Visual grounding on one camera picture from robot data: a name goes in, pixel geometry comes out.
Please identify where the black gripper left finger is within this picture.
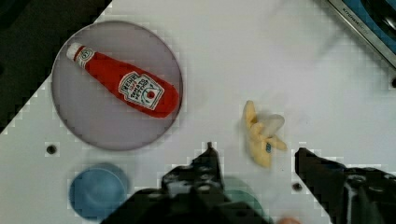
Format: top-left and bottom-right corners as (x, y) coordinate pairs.
(101, 143), (271, 224)

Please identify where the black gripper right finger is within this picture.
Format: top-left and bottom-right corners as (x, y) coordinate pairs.
(294, 147), (396, 224)

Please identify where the plush peeled banana toy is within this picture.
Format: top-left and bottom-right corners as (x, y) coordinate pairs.
(244, 101), (288, 168)

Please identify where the stainless steel toaster oven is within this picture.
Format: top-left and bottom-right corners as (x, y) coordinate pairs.
(323, 0), (396, 69)

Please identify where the green cup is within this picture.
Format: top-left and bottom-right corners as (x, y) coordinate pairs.
(223, 176), (264, 217)

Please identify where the small blue bowl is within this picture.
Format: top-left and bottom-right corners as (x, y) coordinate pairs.
(68, 163), (129, 221)

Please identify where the plush red ketchup bottle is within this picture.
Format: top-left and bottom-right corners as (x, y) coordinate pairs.
(66, 43), (179, 119)

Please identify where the round grey plate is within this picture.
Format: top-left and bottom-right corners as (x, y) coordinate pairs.
(51, 21), (183, 150)

